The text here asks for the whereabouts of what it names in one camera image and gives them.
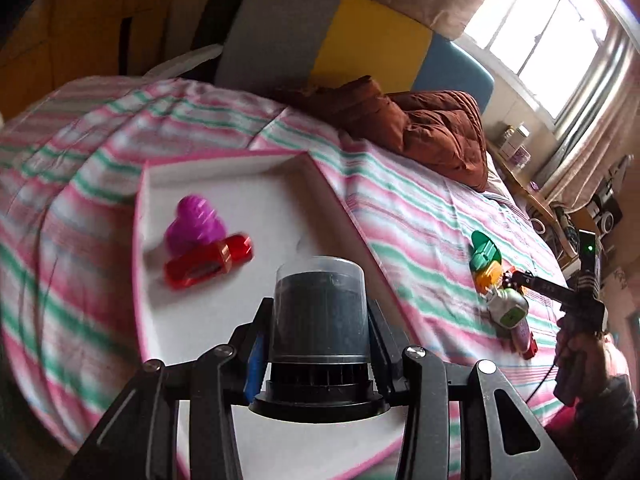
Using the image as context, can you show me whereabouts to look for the black silver boombox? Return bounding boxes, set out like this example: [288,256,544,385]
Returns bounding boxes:
[584,174,624,237]

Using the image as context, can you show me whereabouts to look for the purple patterned plastic object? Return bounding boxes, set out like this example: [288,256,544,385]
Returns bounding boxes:
[510,321,533,353]

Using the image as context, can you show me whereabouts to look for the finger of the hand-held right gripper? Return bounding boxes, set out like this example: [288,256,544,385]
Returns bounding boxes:
[504,270,573,307]

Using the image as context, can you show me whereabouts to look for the green plastic holder with flange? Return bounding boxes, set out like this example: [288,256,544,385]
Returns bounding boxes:
[470,230,502,273]

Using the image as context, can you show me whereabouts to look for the wooden nightstand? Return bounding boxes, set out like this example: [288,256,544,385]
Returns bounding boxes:
[487,140,583,267]

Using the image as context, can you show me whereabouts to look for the window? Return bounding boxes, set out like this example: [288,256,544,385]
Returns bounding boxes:
[462,0,613,123]

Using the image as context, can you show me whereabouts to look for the white plug-in device green face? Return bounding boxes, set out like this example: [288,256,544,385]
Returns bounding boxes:
[487,287,530,330]

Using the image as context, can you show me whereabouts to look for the pink green striped bed sheet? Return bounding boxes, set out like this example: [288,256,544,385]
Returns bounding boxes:
[0,76,586,480]

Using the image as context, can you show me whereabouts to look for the person's right hand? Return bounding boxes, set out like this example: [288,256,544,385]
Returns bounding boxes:
[554,317,601,407]

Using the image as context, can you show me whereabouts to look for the orange plastic toy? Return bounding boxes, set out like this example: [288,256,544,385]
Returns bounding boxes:
[474,264,505,295]

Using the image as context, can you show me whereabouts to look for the black cylinder with clear cap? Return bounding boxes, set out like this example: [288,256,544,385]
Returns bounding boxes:
[248,256,392,423]

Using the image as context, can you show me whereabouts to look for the grey yellow blue padded headboard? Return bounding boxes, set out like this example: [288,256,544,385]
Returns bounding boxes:
[214,0,495,111]

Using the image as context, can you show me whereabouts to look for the brown rumpled blanket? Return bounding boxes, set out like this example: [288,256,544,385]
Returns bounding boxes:
[275,76,490,193]

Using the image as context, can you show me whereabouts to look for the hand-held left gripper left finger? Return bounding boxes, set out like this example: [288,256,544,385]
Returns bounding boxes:
[65,298,274,480]

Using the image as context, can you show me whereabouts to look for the red metallic cylinder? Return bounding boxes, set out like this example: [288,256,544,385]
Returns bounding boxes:
[164,232,254,290]

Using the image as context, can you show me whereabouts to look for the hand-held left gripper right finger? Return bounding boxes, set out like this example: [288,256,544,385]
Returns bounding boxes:
[366,299,576,480]

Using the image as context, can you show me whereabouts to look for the white jar with purple label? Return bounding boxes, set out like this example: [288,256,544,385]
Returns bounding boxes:
[501,124,532,165]

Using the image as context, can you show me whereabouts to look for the purple heart-shaped plastic toy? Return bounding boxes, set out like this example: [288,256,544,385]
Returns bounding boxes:
[164,195,228,257]

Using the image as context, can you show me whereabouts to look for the white tray with pink rim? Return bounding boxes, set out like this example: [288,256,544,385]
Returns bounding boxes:
[131,149,416,480]

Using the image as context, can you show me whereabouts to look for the wooden wardrobe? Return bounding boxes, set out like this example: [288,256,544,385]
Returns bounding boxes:
[0,0,187,117]

